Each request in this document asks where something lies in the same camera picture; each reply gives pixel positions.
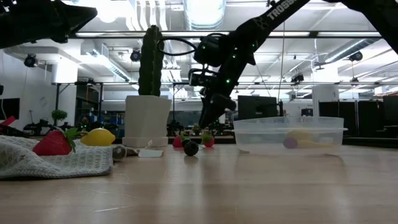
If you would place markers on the black overhead frame bar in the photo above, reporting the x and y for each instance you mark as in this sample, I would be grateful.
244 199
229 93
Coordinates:
312 34

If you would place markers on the white plant pot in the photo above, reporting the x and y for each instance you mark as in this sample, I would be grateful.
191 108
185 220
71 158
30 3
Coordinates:
147 115

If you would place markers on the white knit cloth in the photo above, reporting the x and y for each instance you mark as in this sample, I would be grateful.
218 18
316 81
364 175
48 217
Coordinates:
62 165

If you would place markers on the black computer monitor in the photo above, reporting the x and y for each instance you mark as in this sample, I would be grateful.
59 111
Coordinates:
256 107

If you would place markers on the small white tag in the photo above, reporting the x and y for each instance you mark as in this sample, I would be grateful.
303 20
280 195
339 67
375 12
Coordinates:
150 153

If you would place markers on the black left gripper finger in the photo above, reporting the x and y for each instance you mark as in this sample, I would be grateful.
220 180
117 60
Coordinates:
46 21

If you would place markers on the small red toy strawberry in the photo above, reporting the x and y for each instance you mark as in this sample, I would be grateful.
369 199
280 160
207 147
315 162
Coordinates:
177 142
209 142

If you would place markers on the small green potted tree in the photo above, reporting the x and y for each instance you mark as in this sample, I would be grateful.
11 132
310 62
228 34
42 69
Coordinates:
59 115

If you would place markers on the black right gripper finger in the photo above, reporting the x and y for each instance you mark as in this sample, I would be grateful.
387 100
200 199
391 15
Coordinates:
210 110
227 103

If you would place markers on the white pot saucer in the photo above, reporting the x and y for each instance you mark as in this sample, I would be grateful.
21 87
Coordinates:
144 142

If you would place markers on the black background robot arm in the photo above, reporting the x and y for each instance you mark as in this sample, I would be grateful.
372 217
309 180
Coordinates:
37 127

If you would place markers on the yellow toy banana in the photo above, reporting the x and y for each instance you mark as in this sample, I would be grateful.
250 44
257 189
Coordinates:
311 144

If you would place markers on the small brown round object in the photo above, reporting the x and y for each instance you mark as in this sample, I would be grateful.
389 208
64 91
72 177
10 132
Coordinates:
119 153

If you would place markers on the black hanging ceiling camera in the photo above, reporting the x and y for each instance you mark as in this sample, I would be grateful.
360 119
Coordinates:
356 56
30 60
135 55
297 78

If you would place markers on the purple round toy fruit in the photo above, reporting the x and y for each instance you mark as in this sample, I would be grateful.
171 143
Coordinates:
290 143

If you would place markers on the large red toy strawberry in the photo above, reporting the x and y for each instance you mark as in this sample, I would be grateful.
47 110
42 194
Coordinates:
51 144

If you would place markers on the yellow toy lemon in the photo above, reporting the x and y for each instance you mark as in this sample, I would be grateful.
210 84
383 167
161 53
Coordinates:
298 134
98 137

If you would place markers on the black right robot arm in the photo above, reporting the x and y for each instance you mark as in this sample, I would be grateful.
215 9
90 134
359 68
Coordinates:
258 28

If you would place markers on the red stick object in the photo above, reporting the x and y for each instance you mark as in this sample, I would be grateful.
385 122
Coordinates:
7 120

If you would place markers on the black wall screen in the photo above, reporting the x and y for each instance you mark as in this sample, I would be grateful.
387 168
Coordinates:
9 109

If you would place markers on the black partition panels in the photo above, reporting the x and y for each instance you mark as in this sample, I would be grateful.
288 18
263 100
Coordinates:
357 118

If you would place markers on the dark round toy fruit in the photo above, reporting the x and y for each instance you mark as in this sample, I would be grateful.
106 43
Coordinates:
191 148

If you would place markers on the clear plastic tupperware container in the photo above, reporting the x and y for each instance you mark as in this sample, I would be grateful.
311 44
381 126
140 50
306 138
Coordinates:
248 124

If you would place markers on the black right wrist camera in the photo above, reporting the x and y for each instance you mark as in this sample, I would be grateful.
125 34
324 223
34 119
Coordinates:
200 78

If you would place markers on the tall green cactus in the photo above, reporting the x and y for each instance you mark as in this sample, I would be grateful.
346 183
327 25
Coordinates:
151 62

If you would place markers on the silver ceiling air duct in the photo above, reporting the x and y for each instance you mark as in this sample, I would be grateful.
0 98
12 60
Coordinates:
203 14

